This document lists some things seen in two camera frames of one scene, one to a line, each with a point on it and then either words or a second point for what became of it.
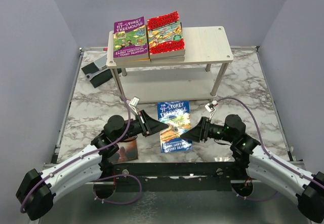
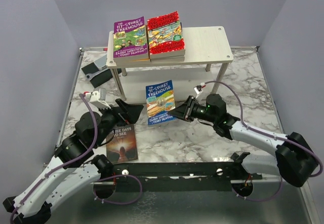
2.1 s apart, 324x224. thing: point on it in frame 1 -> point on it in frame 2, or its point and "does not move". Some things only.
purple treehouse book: (129, 41) does not move
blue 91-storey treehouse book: (175, 114) -> (160, 103)
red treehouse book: (165, 36) does not move
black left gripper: (149, 124) -> (133, 110)
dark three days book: (127, 151) does not move
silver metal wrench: (91, 75) does not move
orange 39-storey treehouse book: (139, 61) does not move
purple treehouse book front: (180, 59) does not move
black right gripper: (200, 132) -> (182, 111)
